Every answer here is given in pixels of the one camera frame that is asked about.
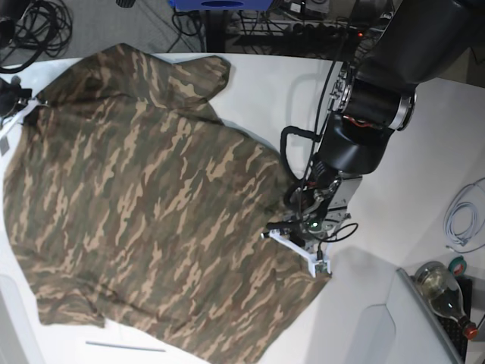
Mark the black power strip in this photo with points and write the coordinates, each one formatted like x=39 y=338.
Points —
x=320 y=31

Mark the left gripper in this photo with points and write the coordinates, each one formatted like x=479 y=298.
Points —
x=333 y=227

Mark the green tape roll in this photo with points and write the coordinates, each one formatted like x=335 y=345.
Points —
x=457 y=266

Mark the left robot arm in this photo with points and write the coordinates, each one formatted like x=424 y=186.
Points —
x=369 y=102

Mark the camouflage t-shirt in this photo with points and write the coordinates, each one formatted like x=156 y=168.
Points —
x=128 y=200

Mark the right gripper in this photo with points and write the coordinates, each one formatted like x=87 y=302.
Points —
x=13 y=97

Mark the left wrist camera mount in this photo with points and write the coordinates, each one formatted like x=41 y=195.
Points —
x=315 y=254

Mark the blue box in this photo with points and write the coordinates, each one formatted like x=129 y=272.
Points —
x=195 y=5

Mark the clear plastic bottle red cap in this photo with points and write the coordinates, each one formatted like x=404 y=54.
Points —
x=442 y=292

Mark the black perforated tray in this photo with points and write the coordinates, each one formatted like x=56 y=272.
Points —
x=452 y=329

